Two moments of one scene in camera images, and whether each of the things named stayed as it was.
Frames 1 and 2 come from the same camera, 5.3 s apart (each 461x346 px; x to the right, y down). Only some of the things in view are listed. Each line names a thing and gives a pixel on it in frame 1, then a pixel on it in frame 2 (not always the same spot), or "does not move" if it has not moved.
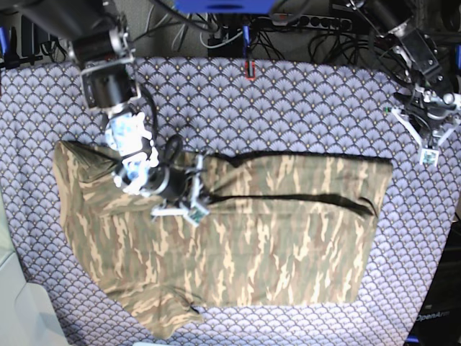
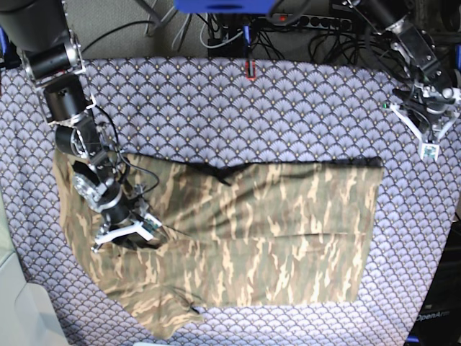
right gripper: (429, 119) does not move
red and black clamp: (250, 69) does not move
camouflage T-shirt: (282, 229) does not move
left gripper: (178, 188) to (135, 235)
